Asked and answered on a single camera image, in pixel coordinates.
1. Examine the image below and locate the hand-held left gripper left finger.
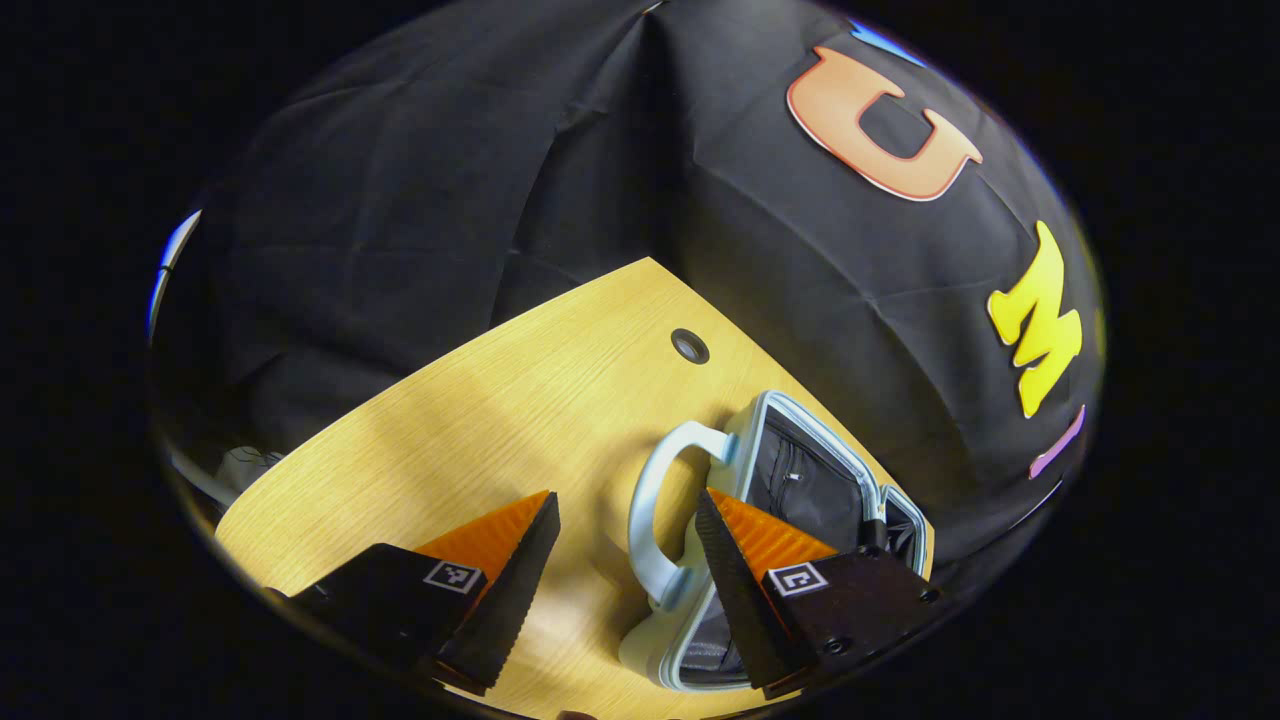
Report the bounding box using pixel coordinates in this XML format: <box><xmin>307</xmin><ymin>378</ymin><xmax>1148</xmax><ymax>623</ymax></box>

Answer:
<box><xmin>263</xmin><ymin>489</ymin><xmax>562</xmax><ymax>698</ymax></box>

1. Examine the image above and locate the white crumpled object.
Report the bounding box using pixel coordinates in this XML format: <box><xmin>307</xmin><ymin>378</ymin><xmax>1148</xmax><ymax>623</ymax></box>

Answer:
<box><xmin>214</xmin><ymin>445</ymin><xmax>291</xmax><ymax>503</ymax></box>

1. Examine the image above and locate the light blue small suitcase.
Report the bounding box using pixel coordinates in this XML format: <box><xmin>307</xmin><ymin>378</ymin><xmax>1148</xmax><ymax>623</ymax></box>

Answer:
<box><xmin>618</xmin><ymin>390</ymin><xmax>937</xmax><ymax>693</ymax></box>

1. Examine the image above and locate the black backdrop cloth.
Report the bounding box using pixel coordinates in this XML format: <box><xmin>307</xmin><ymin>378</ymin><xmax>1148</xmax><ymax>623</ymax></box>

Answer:
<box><xmin>150</xmin><ymin>0</ymin><xmax>1106</xmax><ymax>601</ymax></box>

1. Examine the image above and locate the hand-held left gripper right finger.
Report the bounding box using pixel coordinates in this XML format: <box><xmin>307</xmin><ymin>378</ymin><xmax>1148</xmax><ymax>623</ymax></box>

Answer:
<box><xmin>695</xmin><ymin>487</ymin><xmax>948</xmax><ymax>702</ymax></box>

